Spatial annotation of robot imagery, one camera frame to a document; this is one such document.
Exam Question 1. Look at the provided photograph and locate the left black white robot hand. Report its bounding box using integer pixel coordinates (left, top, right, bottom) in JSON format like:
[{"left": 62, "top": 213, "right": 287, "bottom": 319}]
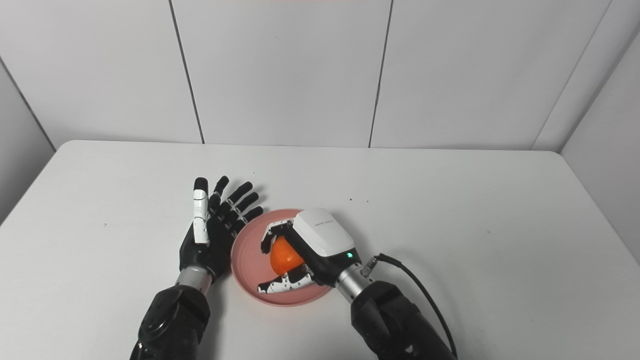
[{"left": 179, "top": 175, "right": 264, "bottom": 284}]

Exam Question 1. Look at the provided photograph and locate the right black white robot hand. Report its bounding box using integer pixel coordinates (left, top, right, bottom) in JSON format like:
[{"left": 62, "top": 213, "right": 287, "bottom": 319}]
[{"left": 257, "top": 208, "right": 362, "bottom": 295}]

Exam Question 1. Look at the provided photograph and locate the orange fruit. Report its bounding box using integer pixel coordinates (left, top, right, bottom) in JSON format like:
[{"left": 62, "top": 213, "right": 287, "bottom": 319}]
[{"left": 269, "top": 235, "right": 306, "bottom": 276}]

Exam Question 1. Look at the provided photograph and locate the pink round plate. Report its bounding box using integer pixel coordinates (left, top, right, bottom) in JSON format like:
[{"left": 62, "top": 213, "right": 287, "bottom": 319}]
[{"left": 230, "top": 208, "right": 334, "bottom": 307}]

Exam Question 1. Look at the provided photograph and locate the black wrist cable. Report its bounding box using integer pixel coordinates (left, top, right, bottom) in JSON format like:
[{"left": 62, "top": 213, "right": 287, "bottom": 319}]
[{"left": 361, "top": 253, "right": 459, "bottom": 359}]

